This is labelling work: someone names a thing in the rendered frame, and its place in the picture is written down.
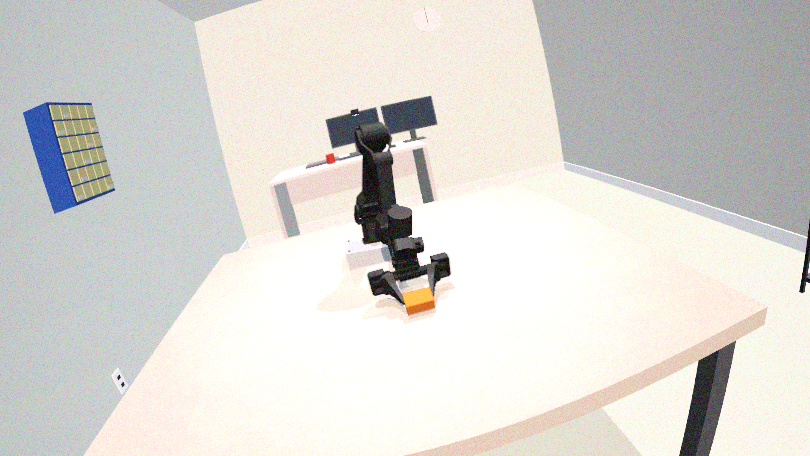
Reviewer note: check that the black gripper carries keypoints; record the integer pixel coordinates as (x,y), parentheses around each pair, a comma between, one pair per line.
(384,282)

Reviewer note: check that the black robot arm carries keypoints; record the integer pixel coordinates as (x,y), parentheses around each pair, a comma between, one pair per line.
(381,219)

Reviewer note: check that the orange block with yellow top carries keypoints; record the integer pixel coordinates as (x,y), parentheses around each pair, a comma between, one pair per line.
(418,300)

